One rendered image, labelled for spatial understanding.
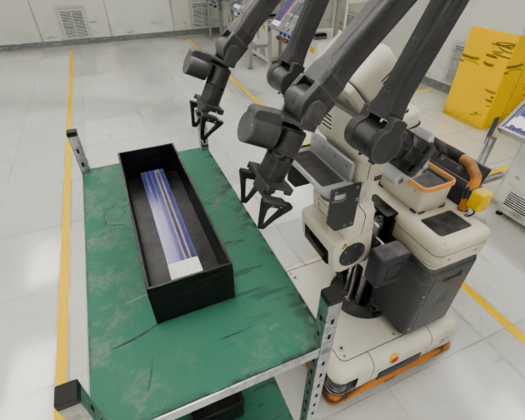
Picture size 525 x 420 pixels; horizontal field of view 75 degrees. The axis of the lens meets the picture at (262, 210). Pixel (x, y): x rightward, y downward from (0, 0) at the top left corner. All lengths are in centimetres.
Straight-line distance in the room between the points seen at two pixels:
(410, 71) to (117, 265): 78
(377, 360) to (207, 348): 95
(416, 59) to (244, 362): 66
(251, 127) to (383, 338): 119
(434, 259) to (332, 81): 80
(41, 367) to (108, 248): 116
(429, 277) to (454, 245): 15
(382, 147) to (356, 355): 97
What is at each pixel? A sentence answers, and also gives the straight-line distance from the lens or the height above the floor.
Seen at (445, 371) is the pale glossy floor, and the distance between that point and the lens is 196.
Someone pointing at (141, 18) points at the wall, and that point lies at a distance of 797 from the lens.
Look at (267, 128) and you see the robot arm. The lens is 62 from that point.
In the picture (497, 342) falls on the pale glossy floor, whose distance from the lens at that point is 218.
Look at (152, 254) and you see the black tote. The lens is 90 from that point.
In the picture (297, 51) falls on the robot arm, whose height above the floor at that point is 132.
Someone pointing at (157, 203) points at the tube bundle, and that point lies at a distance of 100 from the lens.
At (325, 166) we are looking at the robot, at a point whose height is 104.
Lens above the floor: 158
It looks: 38 degrees down
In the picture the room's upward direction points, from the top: straight up
